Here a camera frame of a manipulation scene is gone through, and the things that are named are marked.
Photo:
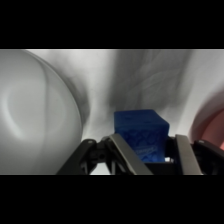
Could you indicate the grey bowl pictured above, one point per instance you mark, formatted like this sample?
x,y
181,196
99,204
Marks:
x,y
36,116

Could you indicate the blue cube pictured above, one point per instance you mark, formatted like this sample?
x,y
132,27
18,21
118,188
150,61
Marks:
x,y
141,130

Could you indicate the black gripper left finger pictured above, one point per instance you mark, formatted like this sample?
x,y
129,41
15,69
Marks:
x,y
128,154

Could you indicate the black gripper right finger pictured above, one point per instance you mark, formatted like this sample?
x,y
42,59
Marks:
x,y
187,156

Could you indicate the pink bowl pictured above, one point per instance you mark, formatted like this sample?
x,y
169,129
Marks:
x,y
211,128

